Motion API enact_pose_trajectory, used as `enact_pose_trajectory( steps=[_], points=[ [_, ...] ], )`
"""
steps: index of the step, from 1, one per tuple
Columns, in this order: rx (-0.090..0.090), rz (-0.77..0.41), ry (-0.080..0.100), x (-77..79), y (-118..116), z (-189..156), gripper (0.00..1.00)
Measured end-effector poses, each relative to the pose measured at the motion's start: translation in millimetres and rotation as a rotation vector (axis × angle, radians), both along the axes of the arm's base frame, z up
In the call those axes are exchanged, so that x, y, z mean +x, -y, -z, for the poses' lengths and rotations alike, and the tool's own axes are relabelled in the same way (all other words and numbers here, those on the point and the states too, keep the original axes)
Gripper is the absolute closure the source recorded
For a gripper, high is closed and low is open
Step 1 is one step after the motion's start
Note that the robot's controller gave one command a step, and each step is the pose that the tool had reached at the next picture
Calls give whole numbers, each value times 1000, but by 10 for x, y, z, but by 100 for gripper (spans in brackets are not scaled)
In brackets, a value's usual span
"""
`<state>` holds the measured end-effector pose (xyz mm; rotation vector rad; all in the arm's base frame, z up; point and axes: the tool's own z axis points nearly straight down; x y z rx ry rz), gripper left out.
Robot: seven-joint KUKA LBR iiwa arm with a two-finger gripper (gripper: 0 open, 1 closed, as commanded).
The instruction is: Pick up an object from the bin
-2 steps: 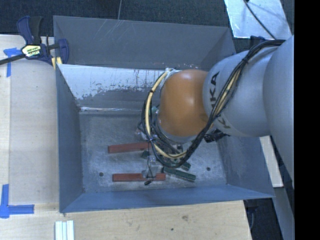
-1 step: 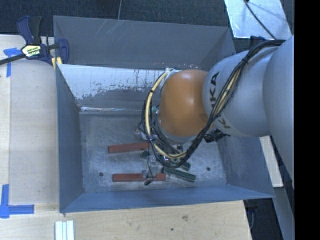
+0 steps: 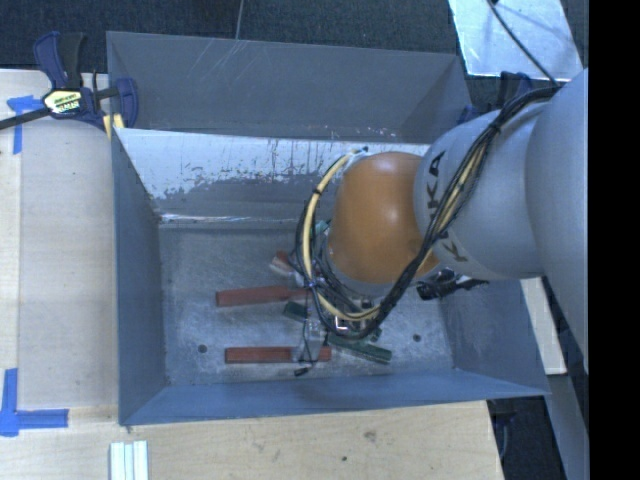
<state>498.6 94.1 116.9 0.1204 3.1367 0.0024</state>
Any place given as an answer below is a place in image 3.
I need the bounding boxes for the white and red small object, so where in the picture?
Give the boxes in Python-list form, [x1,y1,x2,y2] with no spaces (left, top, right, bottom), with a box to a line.
[268,250,302,275]

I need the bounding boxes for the grey metal bin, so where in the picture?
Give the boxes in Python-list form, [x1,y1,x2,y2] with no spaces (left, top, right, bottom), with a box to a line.
[105,31,551,427]

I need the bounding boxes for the red-brown flat block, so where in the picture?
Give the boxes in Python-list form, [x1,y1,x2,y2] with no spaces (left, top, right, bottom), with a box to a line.
[224,346,333,365]
[215,286,312,308]

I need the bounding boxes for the pale wood board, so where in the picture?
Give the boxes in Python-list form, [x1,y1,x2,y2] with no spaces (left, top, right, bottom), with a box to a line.
[17,117,121,412]

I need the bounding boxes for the black cylinder on white bracket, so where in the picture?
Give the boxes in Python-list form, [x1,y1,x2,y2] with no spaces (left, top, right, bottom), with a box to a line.
[416,267,490,301]

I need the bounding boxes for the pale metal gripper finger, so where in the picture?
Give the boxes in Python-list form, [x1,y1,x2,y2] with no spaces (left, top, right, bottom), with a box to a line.
[297,318,327,364]

